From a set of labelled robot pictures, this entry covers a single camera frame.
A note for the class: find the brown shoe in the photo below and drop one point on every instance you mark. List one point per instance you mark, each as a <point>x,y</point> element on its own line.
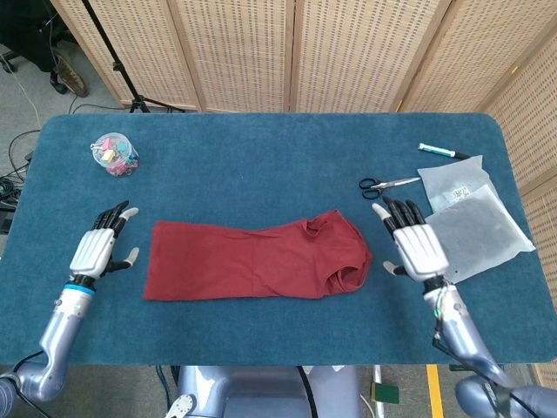
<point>71,74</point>

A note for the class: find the black tripod stand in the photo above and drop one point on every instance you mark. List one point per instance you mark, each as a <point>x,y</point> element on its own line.
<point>117,67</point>

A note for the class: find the person in dark trousers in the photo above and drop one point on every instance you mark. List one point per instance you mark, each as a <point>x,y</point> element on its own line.
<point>35,35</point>

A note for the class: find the white plastic bag dark contents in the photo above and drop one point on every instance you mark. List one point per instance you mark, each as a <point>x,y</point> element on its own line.
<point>478,239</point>

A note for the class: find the blue carpet table mat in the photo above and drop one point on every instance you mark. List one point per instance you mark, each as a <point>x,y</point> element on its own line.
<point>261,143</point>

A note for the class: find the white plastic bag with label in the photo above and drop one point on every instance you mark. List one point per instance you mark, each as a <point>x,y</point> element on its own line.
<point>448,178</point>

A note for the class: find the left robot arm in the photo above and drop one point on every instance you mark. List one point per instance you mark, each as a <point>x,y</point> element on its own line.
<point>61,331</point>

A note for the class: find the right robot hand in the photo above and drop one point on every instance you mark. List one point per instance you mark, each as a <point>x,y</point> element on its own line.
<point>420,252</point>

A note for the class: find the woven wooden folding screen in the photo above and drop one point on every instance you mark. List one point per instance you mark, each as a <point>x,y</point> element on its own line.
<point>239,52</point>

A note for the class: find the grey-blue robot torso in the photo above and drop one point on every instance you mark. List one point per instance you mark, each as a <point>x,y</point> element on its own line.
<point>261,392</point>

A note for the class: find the red t-shirt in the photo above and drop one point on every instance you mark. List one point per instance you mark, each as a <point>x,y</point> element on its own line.
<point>239,261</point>

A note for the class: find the clear jar of binder clips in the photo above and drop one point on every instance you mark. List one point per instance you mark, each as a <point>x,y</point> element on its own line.
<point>115,154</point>

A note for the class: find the green and white marker pen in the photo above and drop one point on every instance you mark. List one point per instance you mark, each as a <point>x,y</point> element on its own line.
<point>437,150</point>

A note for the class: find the yellow binder clip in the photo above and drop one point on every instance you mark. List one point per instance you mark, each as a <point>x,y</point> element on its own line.
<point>109,156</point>

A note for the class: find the black power strip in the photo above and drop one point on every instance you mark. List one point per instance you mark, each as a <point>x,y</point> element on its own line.
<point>5,224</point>

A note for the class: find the green circuit board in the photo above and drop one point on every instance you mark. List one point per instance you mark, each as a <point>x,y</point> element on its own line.
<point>387,394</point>

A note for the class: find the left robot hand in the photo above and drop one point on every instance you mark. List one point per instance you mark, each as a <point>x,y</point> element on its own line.
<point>91,252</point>

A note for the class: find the black office chair base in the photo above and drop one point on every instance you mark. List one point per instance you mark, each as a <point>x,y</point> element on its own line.
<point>11,65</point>

